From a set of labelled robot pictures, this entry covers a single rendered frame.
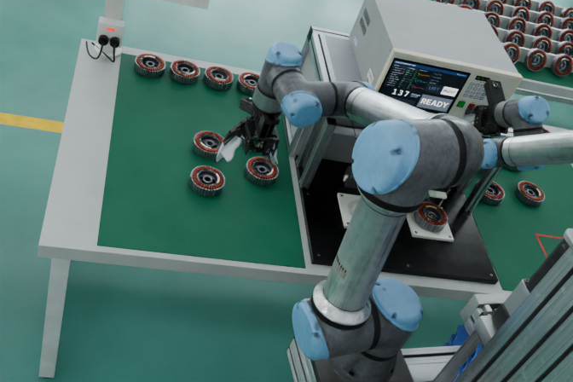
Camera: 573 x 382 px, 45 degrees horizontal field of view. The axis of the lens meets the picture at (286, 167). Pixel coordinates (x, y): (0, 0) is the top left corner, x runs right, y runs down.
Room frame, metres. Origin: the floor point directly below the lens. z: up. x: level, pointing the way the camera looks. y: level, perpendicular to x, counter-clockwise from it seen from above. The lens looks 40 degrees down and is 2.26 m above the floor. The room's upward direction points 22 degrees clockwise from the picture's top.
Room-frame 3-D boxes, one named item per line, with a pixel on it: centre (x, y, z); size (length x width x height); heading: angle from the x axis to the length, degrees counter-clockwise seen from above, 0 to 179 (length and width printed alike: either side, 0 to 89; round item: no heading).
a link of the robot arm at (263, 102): (1.29, 0.09, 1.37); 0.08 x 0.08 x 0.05
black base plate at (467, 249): (1.78, -0.40, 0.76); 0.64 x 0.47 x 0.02; 110
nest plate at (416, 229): (1.81, -0.52, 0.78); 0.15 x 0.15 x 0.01; 20
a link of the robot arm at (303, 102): (1.21, 0.02, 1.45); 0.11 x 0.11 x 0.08; 36
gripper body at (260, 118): (1.28, 0.09, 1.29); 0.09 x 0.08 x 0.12; 29
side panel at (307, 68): (2.03, 0.04, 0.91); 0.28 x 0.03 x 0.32; 20
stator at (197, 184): (1.60, 0.22, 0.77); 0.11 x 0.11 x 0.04
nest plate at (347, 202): (1.72, -0.29, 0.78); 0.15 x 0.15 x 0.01; 20
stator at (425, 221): (1.81, -0.52, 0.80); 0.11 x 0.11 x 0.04
